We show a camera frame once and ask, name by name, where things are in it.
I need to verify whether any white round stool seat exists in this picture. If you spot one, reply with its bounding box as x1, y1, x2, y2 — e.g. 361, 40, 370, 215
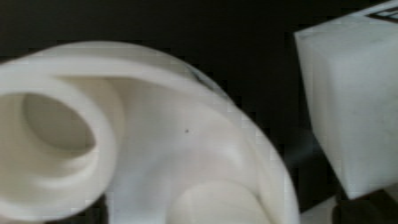
0, 42, 300, 224

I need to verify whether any white stool leg with tag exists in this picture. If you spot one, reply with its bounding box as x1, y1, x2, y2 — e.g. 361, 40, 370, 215
295, 0, 398, 198

